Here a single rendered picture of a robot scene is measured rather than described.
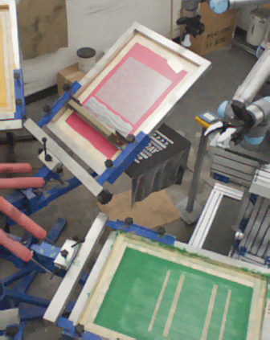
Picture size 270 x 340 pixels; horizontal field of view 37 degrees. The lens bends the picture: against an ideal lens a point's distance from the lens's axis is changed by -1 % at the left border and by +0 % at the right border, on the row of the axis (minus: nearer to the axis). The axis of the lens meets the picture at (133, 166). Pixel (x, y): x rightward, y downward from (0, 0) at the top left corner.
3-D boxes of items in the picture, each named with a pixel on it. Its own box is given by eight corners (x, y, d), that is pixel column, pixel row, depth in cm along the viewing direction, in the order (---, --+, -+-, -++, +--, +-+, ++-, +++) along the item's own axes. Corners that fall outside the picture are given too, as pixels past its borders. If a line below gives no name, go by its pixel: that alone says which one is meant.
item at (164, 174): (175, 174, 273) (181, 137, 250) (184, 180, 269) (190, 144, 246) (123, 206, 251) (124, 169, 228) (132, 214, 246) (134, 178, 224)
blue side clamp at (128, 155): (145, 135, 202) (140, 129, 196) (152, 140, 199) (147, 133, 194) (105, 179, 201) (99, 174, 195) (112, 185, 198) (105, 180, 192)
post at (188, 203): (188, 196, 342) (206, 104, 276) (207, 211, 331) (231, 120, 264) (170, 208, 332) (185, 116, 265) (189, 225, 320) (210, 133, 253)
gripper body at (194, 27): (195, 39, 216) (194, 21, 206) (183, 34, 220) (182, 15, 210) (205, 32, 218) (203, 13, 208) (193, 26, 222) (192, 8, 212)
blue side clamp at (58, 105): (81, 86, 231) (75, 79, 225) (86, 90, 229) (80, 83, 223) (47, 124, 230) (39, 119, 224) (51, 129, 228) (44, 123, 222)
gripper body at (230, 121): (234, 147, 144) (254, 133, 150) (236, 127, 139) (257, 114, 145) (217, 138, 149) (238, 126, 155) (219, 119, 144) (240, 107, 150)
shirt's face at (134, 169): (145, 109, 270) (145, 109, 270) (191, 143, 247) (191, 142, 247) (87, 137, 247) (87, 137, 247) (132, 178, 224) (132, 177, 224)
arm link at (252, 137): (244, 127, 171) (251, 106, 163) (266, 141, 165) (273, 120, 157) (233, 134, 167) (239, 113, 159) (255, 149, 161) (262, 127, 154)
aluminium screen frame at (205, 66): (137, 25, 232) (134, 21, 229) (212, 67, 201) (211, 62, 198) (46, 125, 229) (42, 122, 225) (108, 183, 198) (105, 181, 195)
